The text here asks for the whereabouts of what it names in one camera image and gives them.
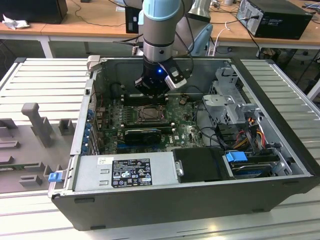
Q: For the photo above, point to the silver topped CPU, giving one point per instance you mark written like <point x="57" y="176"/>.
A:
<point x="151" y="114"/>

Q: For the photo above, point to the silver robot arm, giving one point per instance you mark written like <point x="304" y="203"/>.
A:
<point x="160" y="30"/>

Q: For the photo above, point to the black RAM slot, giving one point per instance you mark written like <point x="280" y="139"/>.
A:
<point x="130" y="101"/>
<point x="166" y="128"/>
<point x="165" y="125"/>
<point x="130" y="96"/>
<point x="147" y="123"/>

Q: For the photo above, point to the CPU socket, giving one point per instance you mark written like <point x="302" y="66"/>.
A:
<point x="150" y="122"/>

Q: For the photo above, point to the silver coin cell battery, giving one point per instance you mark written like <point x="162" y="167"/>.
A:
<point x="182" y="101"/>

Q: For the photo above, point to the black graphics card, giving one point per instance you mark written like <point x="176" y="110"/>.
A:
<point x="142" y="136"/>

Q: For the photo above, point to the grey case latch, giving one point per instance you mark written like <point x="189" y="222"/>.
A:
<point x="93" y="61"/>

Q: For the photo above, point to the green motherboard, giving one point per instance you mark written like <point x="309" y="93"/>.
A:
<point x="185" y="132"/>

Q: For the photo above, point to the small black box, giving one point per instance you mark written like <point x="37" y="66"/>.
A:
<point x="131" y="20"/>

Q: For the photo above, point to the blue card retention clip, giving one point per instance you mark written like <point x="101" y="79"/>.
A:
<point x="90" y="113"/>
<point x="87" y="131"/>
<point x="86" y="145"/>

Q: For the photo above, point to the silver metal drive cage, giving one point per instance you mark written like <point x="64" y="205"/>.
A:
<point x="217" y="100"/>

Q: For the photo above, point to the pale blue teach pendant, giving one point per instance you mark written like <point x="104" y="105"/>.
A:
<point x="203" y="35"/>

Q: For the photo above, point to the black plastic shroud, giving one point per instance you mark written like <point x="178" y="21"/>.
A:
<point x="197" y="165"/>

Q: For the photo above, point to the silver power supply with label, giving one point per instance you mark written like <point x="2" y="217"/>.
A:
<point x="85" y="175"/>

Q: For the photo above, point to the hard disk in blue carrier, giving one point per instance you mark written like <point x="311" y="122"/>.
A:
<point x="236" y="160"/>

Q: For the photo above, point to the grey parts rack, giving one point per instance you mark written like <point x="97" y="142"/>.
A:
<point x="37" y="117"/>

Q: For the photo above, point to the black PC case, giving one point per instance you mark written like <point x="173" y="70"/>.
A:
<point x="150" y="212"/>

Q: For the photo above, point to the blue plastic latch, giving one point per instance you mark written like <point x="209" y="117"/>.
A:
<point x="54" y="177"/>

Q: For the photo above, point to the large black box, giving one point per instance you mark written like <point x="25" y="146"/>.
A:
<point x="30" y="12"/>

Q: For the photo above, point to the black desktop computer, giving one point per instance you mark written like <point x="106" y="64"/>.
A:
<point x="282" y="22"/>

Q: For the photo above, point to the crumpled white paper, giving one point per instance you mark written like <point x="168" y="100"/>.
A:
<point x="12" y="24"/>

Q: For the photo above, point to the green RAM stick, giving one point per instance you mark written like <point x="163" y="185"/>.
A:
<point x="12" y="167"/>

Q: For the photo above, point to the black and white wrist camera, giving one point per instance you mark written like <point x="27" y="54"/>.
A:
<point x="175" y="77"/>

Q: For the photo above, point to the wooden desk with white frame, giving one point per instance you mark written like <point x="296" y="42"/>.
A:
<point x="100" y="17"/>

